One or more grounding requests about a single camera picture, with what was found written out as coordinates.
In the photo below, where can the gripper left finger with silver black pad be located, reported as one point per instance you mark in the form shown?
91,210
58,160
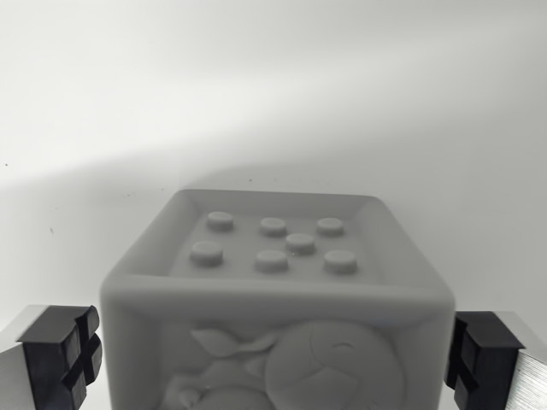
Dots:
51,359

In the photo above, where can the grey embossed rubber cube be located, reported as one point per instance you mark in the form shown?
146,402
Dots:
278,316

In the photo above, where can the gripper right finger with silver black pad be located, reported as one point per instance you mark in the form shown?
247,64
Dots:
491,359

